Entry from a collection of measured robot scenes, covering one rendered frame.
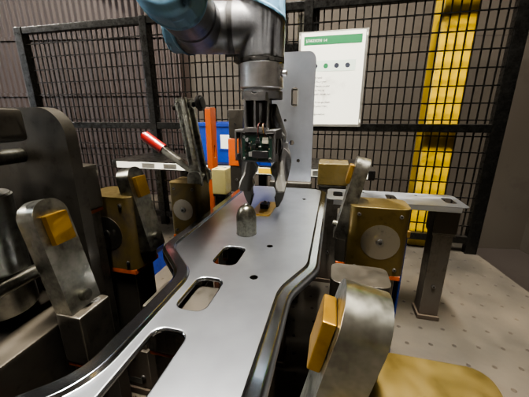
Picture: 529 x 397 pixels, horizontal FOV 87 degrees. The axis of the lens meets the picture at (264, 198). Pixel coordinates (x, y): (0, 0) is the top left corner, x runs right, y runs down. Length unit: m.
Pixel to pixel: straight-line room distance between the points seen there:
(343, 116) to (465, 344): 0.73
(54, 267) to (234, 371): 0.20
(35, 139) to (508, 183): 3.19
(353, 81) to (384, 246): 0.70
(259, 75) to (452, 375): 0.43
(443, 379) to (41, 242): 0.33
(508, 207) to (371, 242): 2.86
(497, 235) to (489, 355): 2.60
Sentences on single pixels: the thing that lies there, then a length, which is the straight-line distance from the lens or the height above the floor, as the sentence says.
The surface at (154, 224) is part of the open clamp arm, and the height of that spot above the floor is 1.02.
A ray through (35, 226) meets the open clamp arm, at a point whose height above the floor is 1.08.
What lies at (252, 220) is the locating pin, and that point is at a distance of 0.44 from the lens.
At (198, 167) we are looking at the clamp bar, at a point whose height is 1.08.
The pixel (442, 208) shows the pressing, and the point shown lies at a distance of 0.70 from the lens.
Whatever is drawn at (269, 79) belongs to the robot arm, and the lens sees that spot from 0.49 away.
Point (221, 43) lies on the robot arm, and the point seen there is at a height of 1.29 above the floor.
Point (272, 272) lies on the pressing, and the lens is 0.35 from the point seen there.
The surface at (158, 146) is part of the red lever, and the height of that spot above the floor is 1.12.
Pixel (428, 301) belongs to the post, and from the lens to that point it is 0.83.
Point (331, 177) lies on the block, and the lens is 0.78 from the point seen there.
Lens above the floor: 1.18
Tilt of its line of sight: 16 degrees down
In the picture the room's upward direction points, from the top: straight up
